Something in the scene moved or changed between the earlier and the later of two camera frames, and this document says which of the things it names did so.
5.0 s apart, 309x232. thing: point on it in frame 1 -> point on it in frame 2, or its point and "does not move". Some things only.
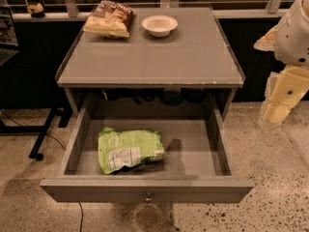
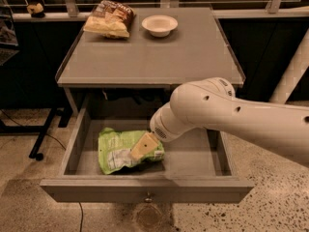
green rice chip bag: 119,149 does not move
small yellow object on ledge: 37,11 does not move
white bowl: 159,25 does not move
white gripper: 294,39 -> 156,126
